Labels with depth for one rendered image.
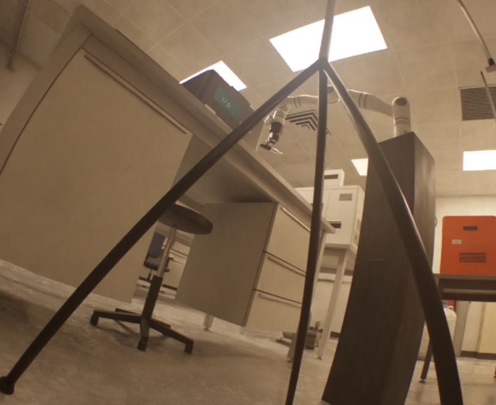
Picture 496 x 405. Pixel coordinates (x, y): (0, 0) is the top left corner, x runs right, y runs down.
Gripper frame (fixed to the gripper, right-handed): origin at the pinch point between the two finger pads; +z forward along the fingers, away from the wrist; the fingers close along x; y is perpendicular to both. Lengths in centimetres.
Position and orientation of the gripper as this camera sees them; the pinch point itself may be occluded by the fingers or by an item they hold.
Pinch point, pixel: (266, 148)
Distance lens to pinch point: 157.0
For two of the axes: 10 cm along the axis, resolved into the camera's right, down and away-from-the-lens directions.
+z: -2.6, 9.1, -3.3
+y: 9.1, 3.5, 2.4
